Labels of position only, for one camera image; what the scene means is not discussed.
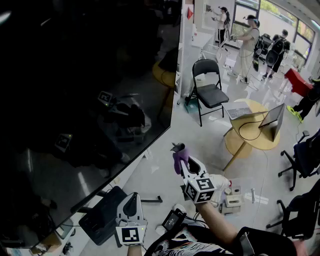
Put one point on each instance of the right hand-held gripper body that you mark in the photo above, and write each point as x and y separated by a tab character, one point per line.
200	190

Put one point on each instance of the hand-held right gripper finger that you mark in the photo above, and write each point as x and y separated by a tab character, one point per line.
203	170
184	170

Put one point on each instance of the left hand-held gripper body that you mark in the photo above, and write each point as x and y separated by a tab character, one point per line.
131	235

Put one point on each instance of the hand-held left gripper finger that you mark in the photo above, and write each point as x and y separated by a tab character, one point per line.
139	208
121	210

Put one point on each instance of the purple cloth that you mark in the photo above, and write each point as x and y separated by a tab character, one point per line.
178	162

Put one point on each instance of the person's right forearm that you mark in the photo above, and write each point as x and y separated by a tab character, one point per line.
217	225

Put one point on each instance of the black screen stand leg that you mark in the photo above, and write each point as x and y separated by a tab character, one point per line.
152	200

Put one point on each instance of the black device with display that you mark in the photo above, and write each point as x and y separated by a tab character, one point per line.
172	221

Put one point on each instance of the white open box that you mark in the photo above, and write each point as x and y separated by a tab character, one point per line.
233	203

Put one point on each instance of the white tube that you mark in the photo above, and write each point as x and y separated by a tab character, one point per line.
253	194

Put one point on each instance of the person's black printed shirt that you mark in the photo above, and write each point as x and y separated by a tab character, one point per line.
190	247

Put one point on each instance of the teal flat box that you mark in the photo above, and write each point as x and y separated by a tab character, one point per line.
192	106

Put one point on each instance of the round yellow wooden table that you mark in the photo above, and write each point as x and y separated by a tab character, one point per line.
265	143

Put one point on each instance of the silver open laptop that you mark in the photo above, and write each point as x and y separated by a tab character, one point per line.
237	111

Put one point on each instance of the black folding chair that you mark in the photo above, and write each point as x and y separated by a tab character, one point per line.
212	96

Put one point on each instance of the brown cardboard box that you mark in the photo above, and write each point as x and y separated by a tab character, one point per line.
50	242

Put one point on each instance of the dark grey open laptop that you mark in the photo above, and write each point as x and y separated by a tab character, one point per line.
272	117

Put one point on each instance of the black office chair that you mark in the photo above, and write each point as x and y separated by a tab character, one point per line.
305	212
306	160

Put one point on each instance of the red box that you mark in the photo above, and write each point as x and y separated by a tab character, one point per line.
298	82

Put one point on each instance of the white table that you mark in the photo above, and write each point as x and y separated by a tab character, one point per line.
202	40

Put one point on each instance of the large window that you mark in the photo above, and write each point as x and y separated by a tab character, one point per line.
275	12

